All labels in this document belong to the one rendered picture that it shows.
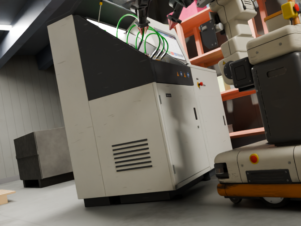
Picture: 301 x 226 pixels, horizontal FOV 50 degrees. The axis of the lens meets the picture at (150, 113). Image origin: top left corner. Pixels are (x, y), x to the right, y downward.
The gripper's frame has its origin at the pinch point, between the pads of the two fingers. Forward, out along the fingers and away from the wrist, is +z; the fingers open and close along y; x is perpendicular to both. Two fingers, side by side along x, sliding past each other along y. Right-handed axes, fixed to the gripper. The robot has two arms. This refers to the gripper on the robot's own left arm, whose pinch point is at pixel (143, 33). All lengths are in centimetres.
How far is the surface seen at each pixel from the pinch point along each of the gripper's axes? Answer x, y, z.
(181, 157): 74, 14, 59
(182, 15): -175, -150, 91
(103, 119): 26, 50, 42
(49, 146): -171, 87, 229
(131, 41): -48, -11, 31
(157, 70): 36.1, 9.1, 9.7
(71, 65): -18, 54, 18
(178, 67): 19.4, -18.1, 26.8
